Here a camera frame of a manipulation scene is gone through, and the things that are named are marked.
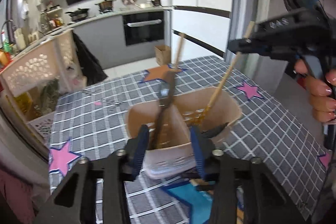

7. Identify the bronze stockpot on stove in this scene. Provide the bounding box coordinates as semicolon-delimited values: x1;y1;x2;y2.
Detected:
95;0;116;14

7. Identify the black hanging bag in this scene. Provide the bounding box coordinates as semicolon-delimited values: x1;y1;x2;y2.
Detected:
72;32;108;86

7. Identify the cardboard box on floor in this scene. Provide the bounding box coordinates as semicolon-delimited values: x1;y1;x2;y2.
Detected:
154;45;171;65

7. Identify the grey checked tablecloth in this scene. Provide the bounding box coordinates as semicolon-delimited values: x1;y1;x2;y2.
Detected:
50;59;327;223

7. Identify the beige plastic utensil caddy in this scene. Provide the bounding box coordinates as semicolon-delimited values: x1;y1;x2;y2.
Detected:
126;87;242;180

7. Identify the wooden spatula stick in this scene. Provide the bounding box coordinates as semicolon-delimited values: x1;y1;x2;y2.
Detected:
174;33;185;72

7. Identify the white refrigerator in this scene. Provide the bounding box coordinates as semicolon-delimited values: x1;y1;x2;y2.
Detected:
171;0;232;61

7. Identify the black built-in oven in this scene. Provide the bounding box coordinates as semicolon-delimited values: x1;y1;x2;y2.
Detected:
122;11;165;46

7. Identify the black wok on stove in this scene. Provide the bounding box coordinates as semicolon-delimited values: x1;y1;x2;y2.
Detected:
66;8;89;22

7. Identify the beige perforated storage rack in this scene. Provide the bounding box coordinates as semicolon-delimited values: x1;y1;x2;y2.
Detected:
1;29;87;145

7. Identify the person right hand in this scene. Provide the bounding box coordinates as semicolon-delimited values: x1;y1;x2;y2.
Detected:
294;60;335;124

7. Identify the round wooden handled utensil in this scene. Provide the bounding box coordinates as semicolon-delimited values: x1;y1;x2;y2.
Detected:
194;20;257;126

